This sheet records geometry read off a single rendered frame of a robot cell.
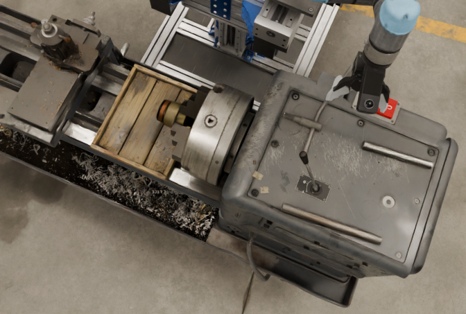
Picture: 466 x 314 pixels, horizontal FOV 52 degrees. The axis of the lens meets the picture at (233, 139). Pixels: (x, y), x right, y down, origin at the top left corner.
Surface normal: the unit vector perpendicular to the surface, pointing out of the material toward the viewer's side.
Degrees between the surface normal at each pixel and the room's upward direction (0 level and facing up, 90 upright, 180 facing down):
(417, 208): 0
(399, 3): 12
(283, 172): 0
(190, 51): 0
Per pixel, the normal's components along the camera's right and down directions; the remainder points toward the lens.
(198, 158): -0.29, 0.49
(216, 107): 0.11, -0.44
